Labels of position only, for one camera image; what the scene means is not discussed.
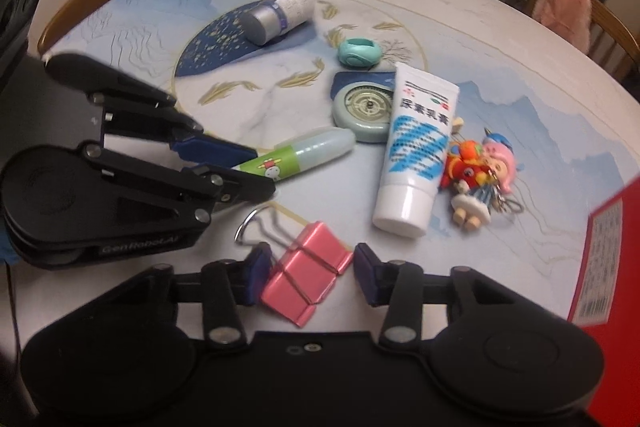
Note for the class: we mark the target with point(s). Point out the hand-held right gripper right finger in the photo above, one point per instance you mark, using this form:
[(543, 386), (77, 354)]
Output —
[(367, 274)]

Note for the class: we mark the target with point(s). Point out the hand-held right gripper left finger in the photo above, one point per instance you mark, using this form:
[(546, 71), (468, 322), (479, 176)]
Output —
[(256, 274)]

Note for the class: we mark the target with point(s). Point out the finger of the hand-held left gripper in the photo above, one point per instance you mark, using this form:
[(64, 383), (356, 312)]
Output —
[(215, 149), (200, 182)]

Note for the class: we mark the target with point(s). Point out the green glue stick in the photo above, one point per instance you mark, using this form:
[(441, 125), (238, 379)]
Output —
[(310, 147)]

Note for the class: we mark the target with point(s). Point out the white blue cream tube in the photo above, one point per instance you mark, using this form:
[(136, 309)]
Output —
[(417, 147)]

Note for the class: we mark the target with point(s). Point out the silver capped small bottle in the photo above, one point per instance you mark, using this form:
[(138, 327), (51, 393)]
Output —
[(277, 17)]

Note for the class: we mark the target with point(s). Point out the round grey tape dispenser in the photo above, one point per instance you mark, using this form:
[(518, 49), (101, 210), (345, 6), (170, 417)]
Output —
[(362, 112)]

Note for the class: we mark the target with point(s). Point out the red cardboard box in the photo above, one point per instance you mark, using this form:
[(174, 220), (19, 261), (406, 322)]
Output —
[(615, 287)]

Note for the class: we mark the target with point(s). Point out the person's left forearm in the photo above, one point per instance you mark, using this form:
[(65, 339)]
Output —
[(6, 249)]

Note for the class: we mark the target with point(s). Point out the pink cloth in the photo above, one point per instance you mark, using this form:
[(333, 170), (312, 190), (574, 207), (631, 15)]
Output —
[(562, 7)]

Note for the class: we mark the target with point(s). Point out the wooden slat back chair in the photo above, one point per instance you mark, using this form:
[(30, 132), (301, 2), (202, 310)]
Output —
[(615, 37)]

